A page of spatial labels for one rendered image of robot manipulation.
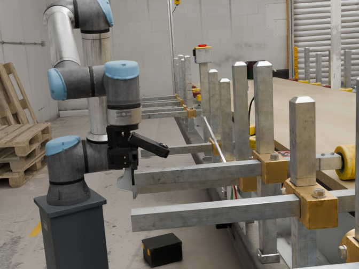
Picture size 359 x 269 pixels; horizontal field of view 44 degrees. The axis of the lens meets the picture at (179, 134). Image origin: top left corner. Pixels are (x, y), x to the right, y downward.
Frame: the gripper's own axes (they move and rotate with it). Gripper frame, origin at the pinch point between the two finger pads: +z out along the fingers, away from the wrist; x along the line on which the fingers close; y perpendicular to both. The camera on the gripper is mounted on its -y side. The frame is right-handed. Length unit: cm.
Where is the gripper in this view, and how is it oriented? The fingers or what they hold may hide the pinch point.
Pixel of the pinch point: (137, 194)
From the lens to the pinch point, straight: 126.4
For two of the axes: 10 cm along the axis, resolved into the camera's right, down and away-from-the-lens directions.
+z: 0.4, 9.8, 1.9
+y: -10.0, 0.5, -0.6
